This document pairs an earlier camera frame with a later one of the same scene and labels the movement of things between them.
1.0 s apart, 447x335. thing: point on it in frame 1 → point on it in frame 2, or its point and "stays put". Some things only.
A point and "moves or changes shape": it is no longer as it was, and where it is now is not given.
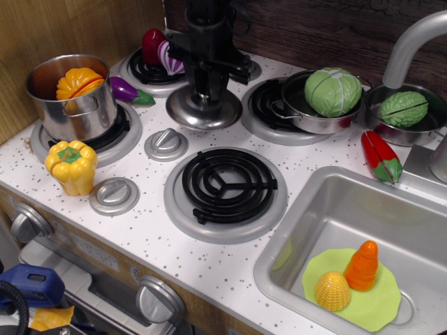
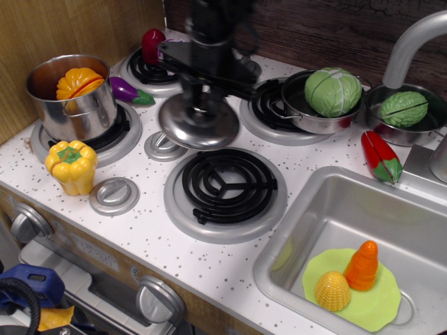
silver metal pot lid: x=184 y=109 moves or changes shape
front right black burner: x=225 y=196 stays put
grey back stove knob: x=255 y=71 stays put
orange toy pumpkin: x=77 y=81 stays put
